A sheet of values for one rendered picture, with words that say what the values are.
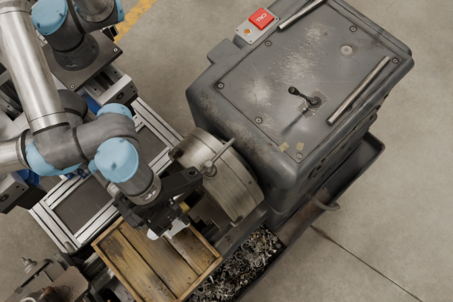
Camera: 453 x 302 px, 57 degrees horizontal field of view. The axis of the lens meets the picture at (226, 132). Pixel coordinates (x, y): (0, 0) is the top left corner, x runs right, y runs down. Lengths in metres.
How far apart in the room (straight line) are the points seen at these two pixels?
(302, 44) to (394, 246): 1.47
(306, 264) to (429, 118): 1.15
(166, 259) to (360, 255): 1.25
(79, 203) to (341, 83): 1.59
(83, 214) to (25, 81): 1.51
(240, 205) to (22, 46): 0.70
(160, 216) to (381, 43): 0.85
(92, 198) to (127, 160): 1.59
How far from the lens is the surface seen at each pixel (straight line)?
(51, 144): 0.90
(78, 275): 1.45
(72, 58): 1.47
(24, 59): 0.93
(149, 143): 2.36
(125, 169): 0.79
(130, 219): 1.33
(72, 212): 2.39
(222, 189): 1.18
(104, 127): 0.88
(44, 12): 1.38
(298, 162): 1.17
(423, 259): 2.53
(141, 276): 1.52
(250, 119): 1.20
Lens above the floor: 2.36
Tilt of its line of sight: 68 degrees down
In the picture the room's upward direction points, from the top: 9 degrees counter-clockwise
